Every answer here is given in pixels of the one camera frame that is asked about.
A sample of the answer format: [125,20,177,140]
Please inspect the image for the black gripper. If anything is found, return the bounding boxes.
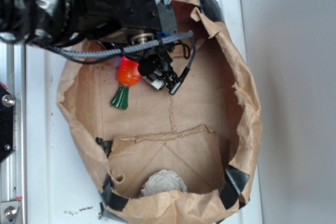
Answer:
[76,0,178,90]

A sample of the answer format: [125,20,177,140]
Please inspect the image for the orange plastic toy carrot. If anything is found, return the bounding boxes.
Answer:
[111,56,141,110]

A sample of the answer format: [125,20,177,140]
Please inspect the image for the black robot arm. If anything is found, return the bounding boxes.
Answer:
[1,0,179,90]

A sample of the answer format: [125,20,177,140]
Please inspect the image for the brown paper bag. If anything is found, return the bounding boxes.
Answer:
[57,0,262,223]

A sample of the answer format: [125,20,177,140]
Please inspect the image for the crumpled white paper ball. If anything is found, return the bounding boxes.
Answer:
[139,169,187,198]

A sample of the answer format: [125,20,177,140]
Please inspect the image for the grey braided cable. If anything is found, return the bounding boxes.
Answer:
[44,30,197,95]

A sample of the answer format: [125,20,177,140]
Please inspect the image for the aluminium frame rail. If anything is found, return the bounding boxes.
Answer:
[1,43,27,223]

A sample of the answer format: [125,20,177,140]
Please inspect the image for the black metal bracket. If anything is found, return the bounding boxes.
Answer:
[0,82,16,164]

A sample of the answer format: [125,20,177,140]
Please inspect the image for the silver corner bracket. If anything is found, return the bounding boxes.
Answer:
[1,200,21,224]

